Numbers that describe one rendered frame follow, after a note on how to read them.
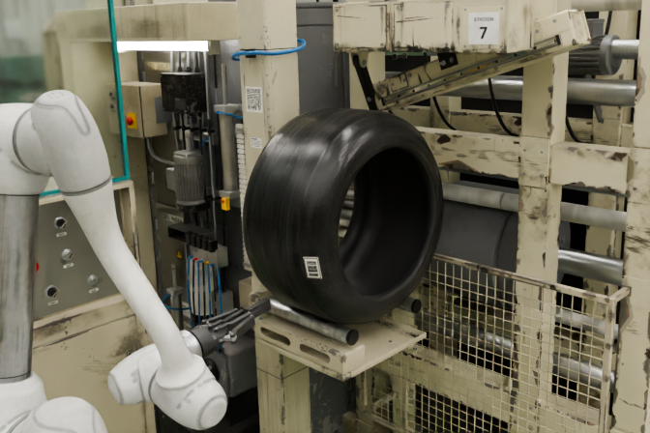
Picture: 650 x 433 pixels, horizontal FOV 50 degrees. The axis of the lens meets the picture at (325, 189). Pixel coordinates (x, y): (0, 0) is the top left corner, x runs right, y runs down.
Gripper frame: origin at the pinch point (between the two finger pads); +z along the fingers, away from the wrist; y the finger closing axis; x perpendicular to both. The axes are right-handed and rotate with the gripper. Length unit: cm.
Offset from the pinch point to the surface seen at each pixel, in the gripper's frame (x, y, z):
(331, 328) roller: 13.8, -5.0, 19.4
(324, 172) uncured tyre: -31.6, -9.9, 19.8
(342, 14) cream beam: -64, 19, 64
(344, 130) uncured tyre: -39, -8, 30
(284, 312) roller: 14.4, 13.5, 19.0
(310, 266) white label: -10.1, -10.5, 10.4
